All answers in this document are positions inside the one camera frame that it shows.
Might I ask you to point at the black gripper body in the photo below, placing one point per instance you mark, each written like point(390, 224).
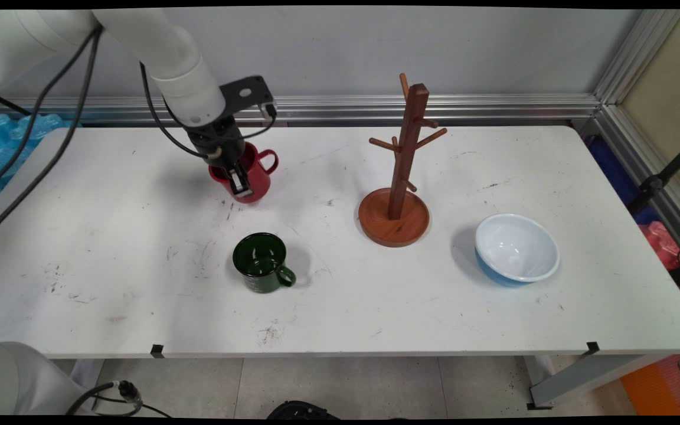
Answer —
point(219, 139)

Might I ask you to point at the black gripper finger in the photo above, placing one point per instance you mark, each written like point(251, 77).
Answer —
point(241, 184)

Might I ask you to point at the red mug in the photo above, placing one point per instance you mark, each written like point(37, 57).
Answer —
point(260, 183)

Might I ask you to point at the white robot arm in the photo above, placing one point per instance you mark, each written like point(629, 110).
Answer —
point(163, 47)

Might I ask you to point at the white rounded robot base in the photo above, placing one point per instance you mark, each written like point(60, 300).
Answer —
point(15, 378)

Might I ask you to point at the dark green enamel mug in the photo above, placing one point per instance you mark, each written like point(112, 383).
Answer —
point(257, 260)

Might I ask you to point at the wooden mug tree stand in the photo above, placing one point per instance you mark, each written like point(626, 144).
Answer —
point(393, 227)

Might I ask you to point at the black table edge clip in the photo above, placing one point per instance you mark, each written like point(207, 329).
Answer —
point(157, 351)
point(592, 348)

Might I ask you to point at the blue water bottle pack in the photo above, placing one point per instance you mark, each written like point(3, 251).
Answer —
point(9, 141)

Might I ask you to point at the black equipment on floor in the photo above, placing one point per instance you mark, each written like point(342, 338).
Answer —
point(301, 411)

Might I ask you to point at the blue bowl white inside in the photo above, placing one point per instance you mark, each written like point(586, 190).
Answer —
point(517, 248)

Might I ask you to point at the blue crate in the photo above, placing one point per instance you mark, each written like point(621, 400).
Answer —
point(611, 171)

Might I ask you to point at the grey table leg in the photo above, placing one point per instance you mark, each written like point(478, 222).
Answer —
point(582, 378)

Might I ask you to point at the black tripod pole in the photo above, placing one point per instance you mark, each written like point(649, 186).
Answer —
point(653, 184)

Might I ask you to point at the red plastic bag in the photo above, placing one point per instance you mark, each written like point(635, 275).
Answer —
point(661, 245)

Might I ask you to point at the orange red floor object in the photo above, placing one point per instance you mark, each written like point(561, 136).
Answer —
point(647, 389)

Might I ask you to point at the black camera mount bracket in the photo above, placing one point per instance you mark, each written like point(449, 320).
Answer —
point(245, 91)

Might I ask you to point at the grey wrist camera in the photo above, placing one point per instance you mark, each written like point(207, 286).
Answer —
point(269, 111)

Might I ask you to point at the aluminium frame rail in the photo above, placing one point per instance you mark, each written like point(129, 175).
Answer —
point(493, 106)

